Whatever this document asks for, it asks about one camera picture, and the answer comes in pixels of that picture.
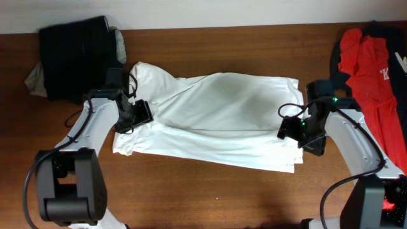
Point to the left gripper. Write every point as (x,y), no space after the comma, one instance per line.
(142,111)

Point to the black garment with white letters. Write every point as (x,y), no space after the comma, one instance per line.
(396,42)

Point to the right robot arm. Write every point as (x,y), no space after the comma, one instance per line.
(378,199)

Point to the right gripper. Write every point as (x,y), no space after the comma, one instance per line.
(289,129)

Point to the white robot print t-shirt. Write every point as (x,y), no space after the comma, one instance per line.
(227,118)

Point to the black folded garment stack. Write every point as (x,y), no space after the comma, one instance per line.
(76,60)

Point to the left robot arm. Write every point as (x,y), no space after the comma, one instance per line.
(70,186)

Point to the red t-shirt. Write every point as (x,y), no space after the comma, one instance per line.
(365,60)

